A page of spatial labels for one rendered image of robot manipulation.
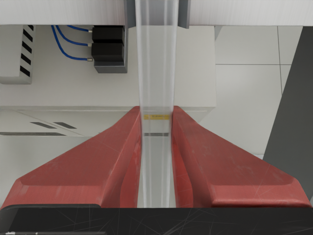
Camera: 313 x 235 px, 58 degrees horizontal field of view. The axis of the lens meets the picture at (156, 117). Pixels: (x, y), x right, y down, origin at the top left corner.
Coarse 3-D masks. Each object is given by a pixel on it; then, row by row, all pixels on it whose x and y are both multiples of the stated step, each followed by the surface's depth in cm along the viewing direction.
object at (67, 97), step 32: (64, 32) 49; (192, 32) 49; (64, 64) 48; (128, 64) 48; (192, 64) 48; (0, 96) 47; (32, 96) 47; (64, 96) 47; (96, 96) 47; (128, 96) 47; (192, 96) 47; (0, 128) 76; (32, 128) 76; (64, 128) 77; (96, 128) 75
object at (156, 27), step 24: (144, 0) 9; (168, 0) 9; (144, 24) 9; (168, 24) 9; (144, 48) 10; (168, 48) 10; (144, 72) 10; (168, 72) 10; (144, 96) 11; (168, 96) 11; (144, 120) 12; (168, 120) 12; (144, 144) 13; (168, 144) 13; (144, 168) 13; (168, 168) 13; (144, 192) 14; (168, 192) 14
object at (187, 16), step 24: (0, 0) 10; (24, 0) 10; (48, 0) 10; (72, 0) 10; (96, 0) 10; (120, 0) 10; (192, 0) 10; (216, 0) 10; (240, 0) 10; (264, 0) 10; (288, 0) 10; (312, 0) 10; (0, 24) 11; (24, 24) 11; (48, 24) 11; (72, 24) 11; (96, 24) 11; (120, 24) 11; (192, 24) 11; (216, 24) 11; (240, 24) 11; (264, 24) 11; (288, 24) 11; (312, 24) 11
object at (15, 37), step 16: (0, 32) 44; (16, 32) 44; (32, 32) 47; (96, 32) 42; (112, 32) 42; (128, 32) 49; (0, 48) 44; (16, 48) 44; (32, 48) 47; (96, 48) 42; (112, 48) 42; (0, 64) 43; (16, 64) 43; (32, 64) 48; (96, 64) 44; (112, 64) 44; (0, 80) 45; (16, 80) 45
